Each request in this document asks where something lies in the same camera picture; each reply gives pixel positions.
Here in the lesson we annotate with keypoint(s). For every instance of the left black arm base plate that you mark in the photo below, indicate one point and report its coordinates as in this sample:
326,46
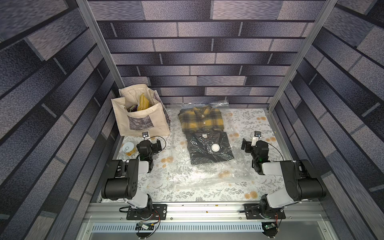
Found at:
158,211

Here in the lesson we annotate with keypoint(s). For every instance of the floral patterned table cloth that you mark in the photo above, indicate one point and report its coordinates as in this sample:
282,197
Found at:
157,186

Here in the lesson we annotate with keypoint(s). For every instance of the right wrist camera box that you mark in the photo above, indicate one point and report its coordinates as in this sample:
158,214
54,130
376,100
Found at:
256,138

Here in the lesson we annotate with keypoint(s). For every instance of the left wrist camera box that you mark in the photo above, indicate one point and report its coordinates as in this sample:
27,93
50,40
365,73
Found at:
145,135

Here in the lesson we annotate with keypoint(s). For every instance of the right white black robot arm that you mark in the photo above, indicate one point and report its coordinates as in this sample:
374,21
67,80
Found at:
301,182

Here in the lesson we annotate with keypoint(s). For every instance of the yellow snack packet in tote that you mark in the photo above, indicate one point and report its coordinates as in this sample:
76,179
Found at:
144,103

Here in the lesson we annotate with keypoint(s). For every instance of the black tray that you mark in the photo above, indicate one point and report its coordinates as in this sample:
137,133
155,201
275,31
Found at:
199,147

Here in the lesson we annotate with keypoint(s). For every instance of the right small circuit board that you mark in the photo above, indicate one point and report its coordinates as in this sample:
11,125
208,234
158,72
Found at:
270,230

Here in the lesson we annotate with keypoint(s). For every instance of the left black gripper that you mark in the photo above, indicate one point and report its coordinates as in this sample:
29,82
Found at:
154,146

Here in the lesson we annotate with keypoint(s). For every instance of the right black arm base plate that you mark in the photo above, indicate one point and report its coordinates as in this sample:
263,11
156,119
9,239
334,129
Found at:
255,212

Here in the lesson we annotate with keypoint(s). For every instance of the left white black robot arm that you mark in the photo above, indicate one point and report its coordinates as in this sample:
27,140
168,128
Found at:
123,178

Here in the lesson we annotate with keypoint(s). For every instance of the small circuit board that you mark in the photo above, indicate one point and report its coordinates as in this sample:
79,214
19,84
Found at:
142,227
270,230

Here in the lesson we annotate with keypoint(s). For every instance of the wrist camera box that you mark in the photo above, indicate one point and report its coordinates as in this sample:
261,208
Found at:
256,138
145,135

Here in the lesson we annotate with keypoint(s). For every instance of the left small circuit board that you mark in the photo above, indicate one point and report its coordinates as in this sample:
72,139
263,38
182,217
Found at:
142,227

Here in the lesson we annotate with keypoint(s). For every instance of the yellow black plaid shirt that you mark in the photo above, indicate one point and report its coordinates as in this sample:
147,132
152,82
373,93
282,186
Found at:
201,119

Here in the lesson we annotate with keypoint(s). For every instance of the aluminium front rail frame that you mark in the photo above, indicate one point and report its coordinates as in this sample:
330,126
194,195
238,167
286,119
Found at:
206,221

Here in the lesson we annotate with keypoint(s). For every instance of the white round bag valve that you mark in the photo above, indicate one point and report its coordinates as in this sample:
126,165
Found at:
215,147

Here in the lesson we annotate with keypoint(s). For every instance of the beige canvas tote bag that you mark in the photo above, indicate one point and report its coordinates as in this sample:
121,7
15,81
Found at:
130,122

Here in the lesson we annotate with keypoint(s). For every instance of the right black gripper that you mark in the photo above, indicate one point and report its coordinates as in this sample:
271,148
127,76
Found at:
247,145

